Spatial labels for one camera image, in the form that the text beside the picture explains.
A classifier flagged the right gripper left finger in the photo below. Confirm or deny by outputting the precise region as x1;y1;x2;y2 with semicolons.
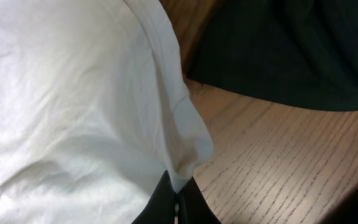
132;170;176;224

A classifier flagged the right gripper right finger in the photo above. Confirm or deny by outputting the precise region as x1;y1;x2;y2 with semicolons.
178;177;221;224

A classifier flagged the white printed t-shirt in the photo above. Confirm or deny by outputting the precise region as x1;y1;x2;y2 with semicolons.
0;0;213;223

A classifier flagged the black cloth pile right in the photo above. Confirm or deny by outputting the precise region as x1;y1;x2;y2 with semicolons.
188;0;358;111

